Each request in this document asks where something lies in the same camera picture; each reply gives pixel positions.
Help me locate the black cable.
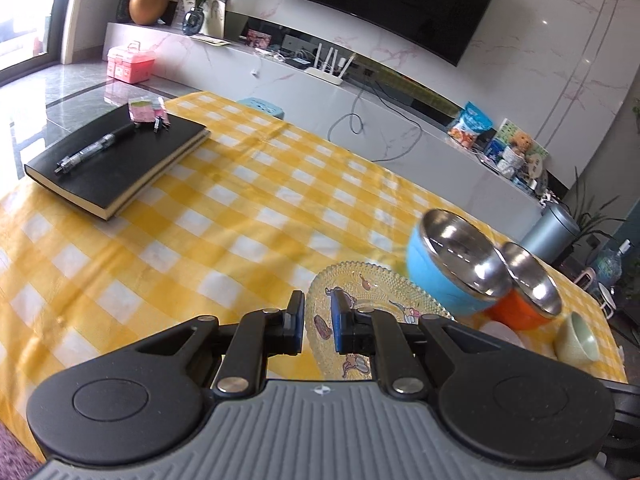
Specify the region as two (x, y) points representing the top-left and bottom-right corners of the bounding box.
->
(327, 79), (424, 162)

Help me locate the pink storage box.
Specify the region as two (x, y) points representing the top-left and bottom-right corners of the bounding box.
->
(107, 42), (156, 83)

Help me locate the blue steel-lined bowl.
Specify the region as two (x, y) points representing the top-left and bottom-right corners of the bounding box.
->
(405, 208), (514, 317)

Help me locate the black notebook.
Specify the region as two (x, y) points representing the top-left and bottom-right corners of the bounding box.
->
(24, 106), (211, 222)

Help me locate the long white media console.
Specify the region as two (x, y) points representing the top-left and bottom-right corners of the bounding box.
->
(104, 21), (568, 211)

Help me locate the green printed box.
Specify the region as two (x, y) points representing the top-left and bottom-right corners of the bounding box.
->
(492, 118), (549, 162)

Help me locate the teal plastic stool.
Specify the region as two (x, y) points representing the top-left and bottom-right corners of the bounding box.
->
(237, 97), (284, 120)

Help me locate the golden acorn-shaped jar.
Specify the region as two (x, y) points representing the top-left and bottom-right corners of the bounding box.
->
(128, 0), (169, 26)

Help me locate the wall-mounted black television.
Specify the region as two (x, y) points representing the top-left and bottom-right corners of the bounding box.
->
(255, 0), (506, 67)

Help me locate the large blue water bottle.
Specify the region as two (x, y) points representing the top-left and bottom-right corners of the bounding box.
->
(590, 240), (632, 287)

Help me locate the potted long-leaf plant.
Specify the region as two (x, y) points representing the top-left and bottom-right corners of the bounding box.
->
(564, 167), (628, 243)

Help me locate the pale green ceramic bowl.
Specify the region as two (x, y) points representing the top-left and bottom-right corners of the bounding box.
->
(554, 311), (599, 364)

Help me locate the yellow checkered tablecloth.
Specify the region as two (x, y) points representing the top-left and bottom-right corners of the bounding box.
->
(0, 91), (628, 466)

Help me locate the black clear pen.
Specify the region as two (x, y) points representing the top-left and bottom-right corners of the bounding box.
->
(55, 123), (137, 177)

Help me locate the pink sticky note packet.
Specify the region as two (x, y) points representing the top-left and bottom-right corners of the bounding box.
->
(127, 98), (166, 125)

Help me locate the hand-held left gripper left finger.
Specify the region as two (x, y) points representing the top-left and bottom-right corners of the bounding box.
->
(132, 290), (306, 397)

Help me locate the orange steel-lined bowl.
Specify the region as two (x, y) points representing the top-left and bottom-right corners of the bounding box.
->
(482, 242), (562, 332)

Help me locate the patterned clear glass plate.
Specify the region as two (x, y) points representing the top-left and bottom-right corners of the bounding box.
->
(306, 261), (456, 381)

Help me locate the grey pedal trash can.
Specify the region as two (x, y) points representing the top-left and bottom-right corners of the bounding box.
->
(520, 202), (581, 267)

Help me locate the white router with antennas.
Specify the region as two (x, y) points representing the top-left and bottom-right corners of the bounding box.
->
(304, 44), (357, 86)

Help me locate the blue snack bag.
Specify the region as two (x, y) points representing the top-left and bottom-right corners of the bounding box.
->
(447, 101), (494, 149)

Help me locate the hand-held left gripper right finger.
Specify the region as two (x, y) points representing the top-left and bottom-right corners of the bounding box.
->
(330, 287), (506, 397)

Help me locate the white round stool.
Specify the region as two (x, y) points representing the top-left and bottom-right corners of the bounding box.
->
(597, 282), (622, 322)

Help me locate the photo frame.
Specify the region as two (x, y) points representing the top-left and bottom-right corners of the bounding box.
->
(202, 0), (229, 39)

